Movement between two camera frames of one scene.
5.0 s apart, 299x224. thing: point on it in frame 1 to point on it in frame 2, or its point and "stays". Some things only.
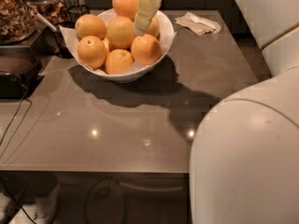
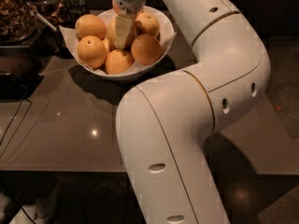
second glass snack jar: [49, 0] stays
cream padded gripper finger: [149, 2] to [123, 28]
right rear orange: [153, 27] stays
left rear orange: [90, 25] stays
